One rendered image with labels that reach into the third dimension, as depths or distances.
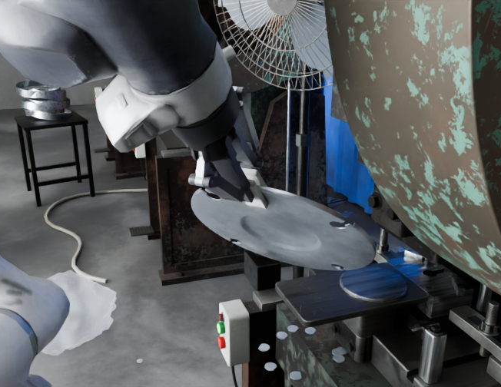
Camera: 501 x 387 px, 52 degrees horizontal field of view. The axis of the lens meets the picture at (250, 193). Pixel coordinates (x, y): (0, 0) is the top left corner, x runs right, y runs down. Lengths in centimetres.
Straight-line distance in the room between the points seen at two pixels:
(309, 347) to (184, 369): 104
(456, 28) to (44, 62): 31
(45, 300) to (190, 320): 143
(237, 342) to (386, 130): 83
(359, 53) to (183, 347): 180
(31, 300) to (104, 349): 131
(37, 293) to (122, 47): 57
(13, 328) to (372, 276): 62
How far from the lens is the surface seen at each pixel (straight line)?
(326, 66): 165
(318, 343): 106
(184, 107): 46
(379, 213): 97
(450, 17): 35
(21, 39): 45
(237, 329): 118
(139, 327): 228
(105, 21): 40
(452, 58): 35
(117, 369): 208
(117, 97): 49
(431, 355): 88
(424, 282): 104
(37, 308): 89
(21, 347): 86
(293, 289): 96
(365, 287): 98
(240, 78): 216
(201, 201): 77
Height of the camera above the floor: 127
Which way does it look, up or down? 20 degrees down
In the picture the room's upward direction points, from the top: straight up
